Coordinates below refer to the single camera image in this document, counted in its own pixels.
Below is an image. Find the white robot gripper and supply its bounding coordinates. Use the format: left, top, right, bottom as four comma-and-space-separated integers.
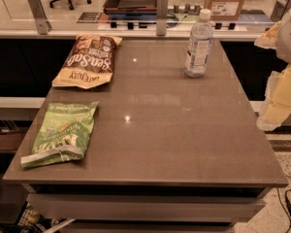
254, 8, 291, 131

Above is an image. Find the clear blue plastic water bottle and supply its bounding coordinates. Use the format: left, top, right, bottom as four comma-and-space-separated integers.
184, 9, 213, 78

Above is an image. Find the cardboard box with label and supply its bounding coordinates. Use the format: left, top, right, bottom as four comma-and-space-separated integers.
204, 0, 244, 20

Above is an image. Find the brown sea salt chip bag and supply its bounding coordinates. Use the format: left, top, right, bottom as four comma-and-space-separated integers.
52, 34, 122, 89

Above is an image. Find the green snack bag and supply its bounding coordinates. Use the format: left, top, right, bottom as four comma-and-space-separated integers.
20, 102, 98, 169

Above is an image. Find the middle metal glass bracket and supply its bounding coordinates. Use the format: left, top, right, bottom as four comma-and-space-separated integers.
156, 0, 168, 36

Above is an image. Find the left metal glass bracket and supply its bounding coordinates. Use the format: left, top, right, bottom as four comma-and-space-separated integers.
27, 0, 51, 35

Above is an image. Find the wire basket under table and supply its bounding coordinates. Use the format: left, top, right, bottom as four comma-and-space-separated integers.
16, 204, 52, 233

